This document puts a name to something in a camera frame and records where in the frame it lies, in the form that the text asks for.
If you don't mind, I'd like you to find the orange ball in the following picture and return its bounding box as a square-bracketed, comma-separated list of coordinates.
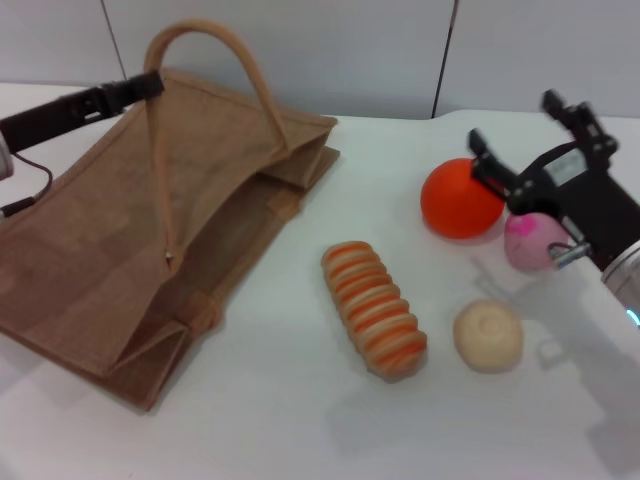
[420, 157, 506, 241]

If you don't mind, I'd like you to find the beige round bun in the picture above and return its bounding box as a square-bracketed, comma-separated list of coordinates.
[453, 298, 525, 373]

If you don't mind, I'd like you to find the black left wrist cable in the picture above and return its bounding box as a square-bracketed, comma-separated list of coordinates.
[0, 152, 54, 219]

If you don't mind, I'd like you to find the metal right wrist connector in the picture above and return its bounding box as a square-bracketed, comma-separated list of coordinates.
[549, 240, 592, 270]

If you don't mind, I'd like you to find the pink round bun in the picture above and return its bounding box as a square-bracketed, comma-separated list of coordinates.
[503, 211, 571, 273]

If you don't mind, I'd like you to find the brown woven handbag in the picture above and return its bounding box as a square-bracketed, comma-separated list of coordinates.
[0, 18, 342, 414]

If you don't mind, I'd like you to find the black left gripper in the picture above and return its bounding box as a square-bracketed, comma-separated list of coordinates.
[0, 70, 166, 152]

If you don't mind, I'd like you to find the orange striped bread roll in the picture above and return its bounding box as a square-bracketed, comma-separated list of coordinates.
[320, 240, 429, 375]

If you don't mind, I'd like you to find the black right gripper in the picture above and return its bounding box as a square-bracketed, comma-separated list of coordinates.
[466, 89, 640, 274]

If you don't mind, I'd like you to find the dark vertical wall strip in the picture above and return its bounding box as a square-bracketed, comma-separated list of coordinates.
[430, 0, 461, 120]

